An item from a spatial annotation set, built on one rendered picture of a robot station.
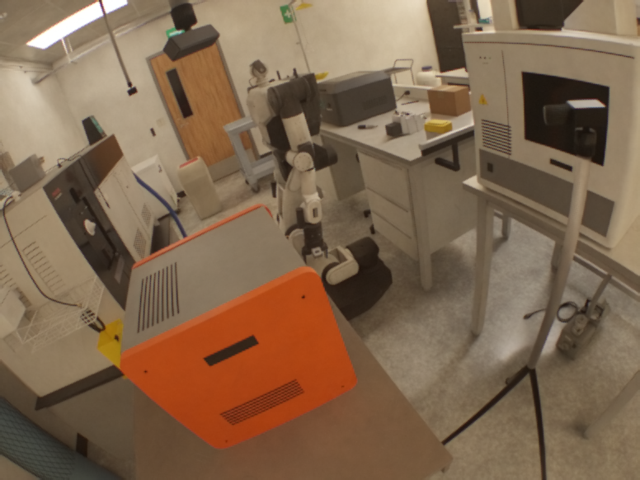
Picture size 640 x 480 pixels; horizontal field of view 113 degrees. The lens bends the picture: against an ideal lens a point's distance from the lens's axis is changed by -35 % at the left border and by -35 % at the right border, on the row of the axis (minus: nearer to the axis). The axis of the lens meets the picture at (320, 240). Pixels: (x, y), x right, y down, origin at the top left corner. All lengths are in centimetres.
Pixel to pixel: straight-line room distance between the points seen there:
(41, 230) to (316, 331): 88
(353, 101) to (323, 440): 195
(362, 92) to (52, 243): 195
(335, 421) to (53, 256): 97
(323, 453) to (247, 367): 30
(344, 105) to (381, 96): 30
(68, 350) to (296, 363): 96
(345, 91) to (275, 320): 180
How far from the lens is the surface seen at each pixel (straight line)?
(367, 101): 229
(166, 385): 70
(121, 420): 168
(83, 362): 143
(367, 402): 87
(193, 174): 380
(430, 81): 590
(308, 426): 87
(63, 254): 114
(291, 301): 60
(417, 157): 152
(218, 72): 499
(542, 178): 102
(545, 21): 126
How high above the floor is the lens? 148
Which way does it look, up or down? 33 degrees down
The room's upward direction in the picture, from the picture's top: 18 degrees counter-clockwise
